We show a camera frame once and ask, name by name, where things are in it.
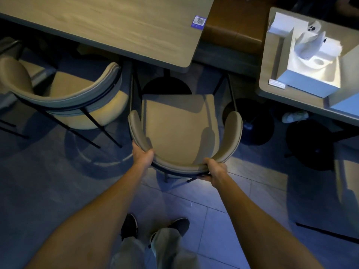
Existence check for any blue square sticker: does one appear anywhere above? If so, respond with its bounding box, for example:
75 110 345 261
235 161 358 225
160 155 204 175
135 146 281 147
191 15 207 28

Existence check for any white wrapped gadget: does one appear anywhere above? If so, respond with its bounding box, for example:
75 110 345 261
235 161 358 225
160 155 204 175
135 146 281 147
295 21 327 61

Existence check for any light wooden table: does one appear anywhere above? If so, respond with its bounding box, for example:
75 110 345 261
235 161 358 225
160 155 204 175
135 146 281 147
255 7 359 127
0 0 217 74

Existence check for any brown leather bench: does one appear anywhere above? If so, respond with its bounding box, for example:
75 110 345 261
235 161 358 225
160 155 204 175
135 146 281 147
202 0 279 56

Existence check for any person's left hand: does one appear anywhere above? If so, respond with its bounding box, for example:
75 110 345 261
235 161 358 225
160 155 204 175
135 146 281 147
131 141 155 170

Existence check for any person's right hand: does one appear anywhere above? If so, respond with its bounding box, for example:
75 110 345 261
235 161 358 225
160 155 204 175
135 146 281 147
198 157 229 190

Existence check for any white open cardboard box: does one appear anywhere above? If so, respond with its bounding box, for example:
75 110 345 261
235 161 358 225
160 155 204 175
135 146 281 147
325 54 359 117
266 12 343 99

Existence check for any black sneaker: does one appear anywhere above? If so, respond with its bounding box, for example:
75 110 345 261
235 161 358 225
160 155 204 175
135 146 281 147
148 217 191 248
120 213 138 241

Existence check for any person's right forearm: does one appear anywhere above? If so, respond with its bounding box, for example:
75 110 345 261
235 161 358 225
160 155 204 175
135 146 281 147
212 172 325 269

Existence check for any person's left forearm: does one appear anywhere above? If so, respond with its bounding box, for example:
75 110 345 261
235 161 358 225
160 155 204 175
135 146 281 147
25 164 149 269

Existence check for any small white card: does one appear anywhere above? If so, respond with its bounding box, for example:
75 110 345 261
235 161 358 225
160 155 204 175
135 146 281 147
268 78 286 89

